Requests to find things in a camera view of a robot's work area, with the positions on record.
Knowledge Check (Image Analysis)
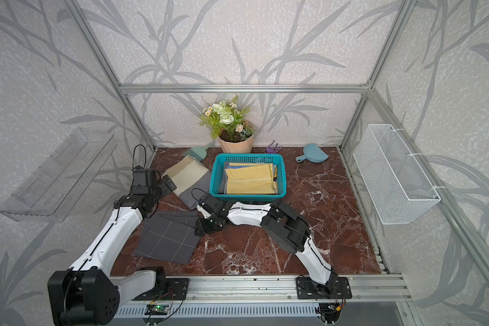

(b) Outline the teal plastic basket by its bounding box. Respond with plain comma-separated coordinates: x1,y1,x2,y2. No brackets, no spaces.
210,153,287,202

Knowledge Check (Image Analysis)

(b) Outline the dark grey checked pillowcase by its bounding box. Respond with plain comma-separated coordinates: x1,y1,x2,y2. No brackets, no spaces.
133,211,201,265

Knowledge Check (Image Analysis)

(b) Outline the pale yellow zigzag pillowcase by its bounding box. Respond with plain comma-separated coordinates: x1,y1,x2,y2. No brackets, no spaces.
226,162,278,195

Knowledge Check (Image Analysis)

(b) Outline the plain grey pillowcase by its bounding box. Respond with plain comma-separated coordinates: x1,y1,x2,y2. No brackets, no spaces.
218,162,230,194

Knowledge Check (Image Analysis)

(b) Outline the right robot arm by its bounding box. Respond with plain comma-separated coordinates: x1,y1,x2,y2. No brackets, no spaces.
195,194,336,288

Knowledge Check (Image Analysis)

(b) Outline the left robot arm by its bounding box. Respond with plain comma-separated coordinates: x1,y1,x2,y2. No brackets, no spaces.
48,166,176,325

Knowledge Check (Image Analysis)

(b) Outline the beige and grey pillowcase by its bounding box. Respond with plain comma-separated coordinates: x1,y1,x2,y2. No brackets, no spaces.
165,156,211,210

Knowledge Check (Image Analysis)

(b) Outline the green hand brush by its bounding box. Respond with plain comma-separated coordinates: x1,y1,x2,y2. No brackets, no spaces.
182,142,213,162

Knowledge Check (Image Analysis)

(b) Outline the peach flower pot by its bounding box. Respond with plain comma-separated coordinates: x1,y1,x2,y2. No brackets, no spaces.
217,120,255,153

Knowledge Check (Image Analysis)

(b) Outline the purple garden fork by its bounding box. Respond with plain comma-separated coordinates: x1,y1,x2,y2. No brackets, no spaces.
265,141,283,154

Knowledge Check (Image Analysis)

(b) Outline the artificial flowering plant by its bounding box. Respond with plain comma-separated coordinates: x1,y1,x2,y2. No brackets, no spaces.
199,95,255,143

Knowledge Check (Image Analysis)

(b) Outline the blue dustpan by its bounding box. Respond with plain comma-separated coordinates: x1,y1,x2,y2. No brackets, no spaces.
296,143,329,163

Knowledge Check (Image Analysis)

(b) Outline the left green circuit board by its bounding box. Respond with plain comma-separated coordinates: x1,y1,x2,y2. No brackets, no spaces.
145,304,171,316

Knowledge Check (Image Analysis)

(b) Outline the right circuit board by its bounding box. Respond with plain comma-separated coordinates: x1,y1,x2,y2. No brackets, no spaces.
315,303,344,315

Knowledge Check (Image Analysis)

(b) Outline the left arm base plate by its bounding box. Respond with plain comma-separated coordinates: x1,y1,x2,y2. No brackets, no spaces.
133,278,190,302

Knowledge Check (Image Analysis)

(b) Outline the clear acrylic wall shelf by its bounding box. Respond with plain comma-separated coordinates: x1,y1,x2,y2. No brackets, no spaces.
0,128,118,223

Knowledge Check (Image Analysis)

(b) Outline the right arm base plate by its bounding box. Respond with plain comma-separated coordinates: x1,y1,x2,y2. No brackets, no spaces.
296,272,353,300

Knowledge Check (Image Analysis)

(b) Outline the white wire wall basket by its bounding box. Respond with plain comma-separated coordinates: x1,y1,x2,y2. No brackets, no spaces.
353,124,441,225

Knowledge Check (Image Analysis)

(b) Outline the aluminium front rail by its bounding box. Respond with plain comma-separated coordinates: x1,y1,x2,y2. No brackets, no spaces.
68,274,412,306

